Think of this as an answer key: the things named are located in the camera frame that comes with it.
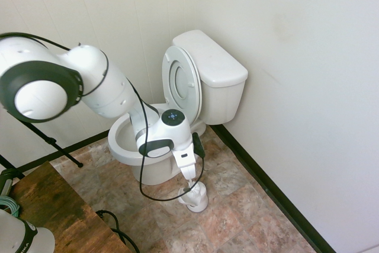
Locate dark green cylindrical handle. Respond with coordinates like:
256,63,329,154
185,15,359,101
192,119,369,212
0,168,15,198

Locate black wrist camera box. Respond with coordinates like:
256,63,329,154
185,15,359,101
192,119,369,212
192,132,206,159

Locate green coiled cable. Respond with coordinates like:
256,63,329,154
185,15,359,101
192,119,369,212
0,196,21,219

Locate white toilet brush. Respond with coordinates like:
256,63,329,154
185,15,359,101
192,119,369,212
185,177,198,204

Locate white toilet seat ring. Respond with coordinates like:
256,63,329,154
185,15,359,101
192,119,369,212
161,46,203,128

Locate white toilet tank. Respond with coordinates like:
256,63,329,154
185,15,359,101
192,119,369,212
200,77,247,126

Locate black baseboard strip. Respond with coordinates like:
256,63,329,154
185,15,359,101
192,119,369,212
16,130,112,174
210,123,338,253

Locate white toilet bowl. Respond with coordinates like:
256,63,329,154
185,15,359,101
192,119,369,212
107,103,207,186

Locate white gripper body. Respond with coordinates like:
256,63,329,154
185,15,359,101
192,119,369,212
171,142,198,182

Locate white toilet tank lid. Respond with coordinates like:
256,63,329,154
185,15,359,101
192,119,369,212
172,29,249,88

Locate black floor cable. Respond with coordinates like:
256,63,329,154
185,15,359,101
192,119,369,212
95,209,140,253

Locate black camera tripod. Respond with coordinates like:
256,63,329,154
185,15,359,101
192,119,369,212
0,118,85,180

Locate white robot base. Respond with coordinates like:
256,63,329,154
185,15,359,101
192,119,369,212
0,209,56,253

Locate white toilet brush holder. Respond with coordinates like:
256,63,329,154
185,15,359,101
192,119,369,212
177,180,209,213

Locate brown wooden table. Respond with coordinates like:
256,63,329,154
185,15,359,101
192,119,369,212
9,161,131,253

